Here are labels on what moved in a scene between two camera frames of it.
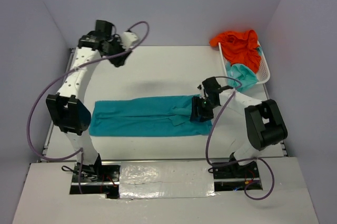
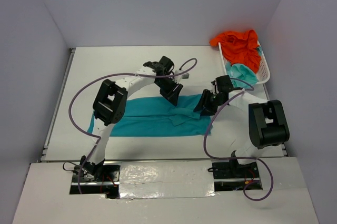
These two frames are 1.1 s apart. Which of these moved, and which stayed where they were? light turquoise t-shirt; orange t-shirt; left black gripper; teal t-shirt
Moved: left black gripper
Stayed: orange t-shirt; light turquoise t-shirt; teal t-shirt
